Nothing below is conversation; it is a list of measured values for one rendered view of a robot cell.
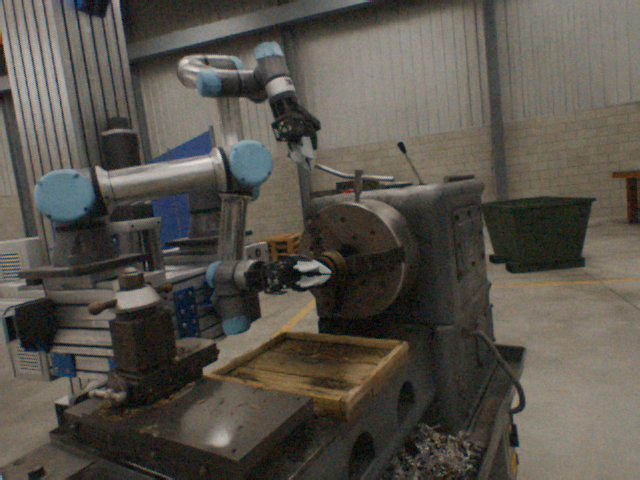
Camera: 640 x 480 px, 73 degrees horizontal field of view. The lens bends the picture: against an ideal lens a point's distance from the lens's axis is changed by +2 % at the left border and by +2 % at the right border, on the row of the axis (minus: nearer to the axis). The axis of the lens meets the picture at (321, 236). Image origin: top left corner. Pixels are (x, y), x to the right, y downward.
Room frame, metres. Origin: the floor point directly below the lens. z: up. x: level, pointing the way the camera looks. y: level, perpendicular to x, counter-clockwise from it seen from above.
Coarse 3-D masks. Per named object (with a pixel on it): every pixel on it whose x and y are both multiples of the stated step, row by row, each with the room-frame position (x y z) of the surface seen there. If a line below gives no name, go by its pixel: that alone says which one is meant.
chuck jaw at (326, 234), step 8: (320, 216) 1.16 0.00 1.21; (312, 224) 1.13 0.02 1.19; (320, 224) 1.13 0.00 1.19; (312, 232) 1.13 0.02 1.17; (320, 232) 1.12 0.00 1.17; (328, 232) 1.13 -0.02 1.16; (312, 240) 1.11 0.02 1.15; (320, 240) 1.10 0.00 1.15; (328, 240) 1.10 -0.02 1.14; (336, 240) 1.13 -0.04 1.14; (320, 248) 1.07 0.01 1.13; (328, 248) 1.08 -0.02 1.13; (336, 248) 1.10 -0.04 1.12; (344, 248) 1.16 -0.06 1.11
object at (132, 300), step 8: (144, 288) 0.68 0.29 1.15; (152, 288) 0.70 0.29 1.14; (120, 296) 0.67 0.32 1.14; (128, 296) 0.66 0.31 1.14; (136, 296) 0.67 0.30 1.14; (144, 296) 0.67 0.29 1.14; (152, 296) 0.68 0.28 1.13; (120, 304) 0.66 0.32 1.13; (128, 304) 0.66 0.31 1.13; (136, 304) 0.66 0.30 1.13; (144, 304) 0.67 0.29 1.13; (152, 304) 0.68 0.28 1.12; (112, 312) 0.66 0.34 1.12; (120, 312) 0.66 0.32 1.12
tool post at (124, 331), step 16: (112, 320) 0.68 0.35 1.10; (128, 320) 0.66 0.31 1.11; (144, 320) 0.66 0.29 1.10; (160, 320) 0.68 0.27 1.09; (112, 336) 0.68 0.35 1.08; (128, 336) 0.66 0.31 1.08; (144, 336) 0.65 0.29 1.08; (160, 336) 0.68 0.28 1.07; (128, 352) 0.66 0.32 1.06; (144, 352) 0.65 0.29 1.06; (160, 352) 0.68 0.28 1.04; (128, 368) 0.67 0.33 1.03; (144, 368) 0.65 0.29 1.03
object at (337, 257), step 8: (320, 256) 1.03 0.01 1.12; (328, 256) 1.02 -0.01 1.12; (336, 256) 1.03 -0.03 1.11; (328, 264) 0.99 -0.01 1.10; (336, 264) 1.01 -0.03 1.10; (344, 264) 1.03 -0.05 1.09; (312, 272) 1.05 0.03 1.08; (336, 272) 1.01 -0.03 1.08; (344, 272) 1.03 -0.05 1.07; (328, 280) 0.99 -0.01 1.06; (336, 280) 1.01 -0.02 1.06; (344, 280) 1.04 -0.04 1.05; (320, 288) 1.00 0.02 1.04
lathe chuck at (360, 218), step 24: (336, 216) 1.13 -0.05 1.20; (360, 216) 1.10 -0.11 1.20; (384, 216) 1.09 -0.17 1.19; (360, 240) 1.10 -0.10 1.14; (384, 240) 1.06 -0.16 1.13; (408, 240) 1.10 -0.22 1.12; (408, 264) 1.07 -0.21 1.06; (312, 288) 1.19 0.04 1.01; (360, 288) 1.11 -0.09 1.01; (384, 288) 1.07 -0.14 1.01; (360, 312) 1.11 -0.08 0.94
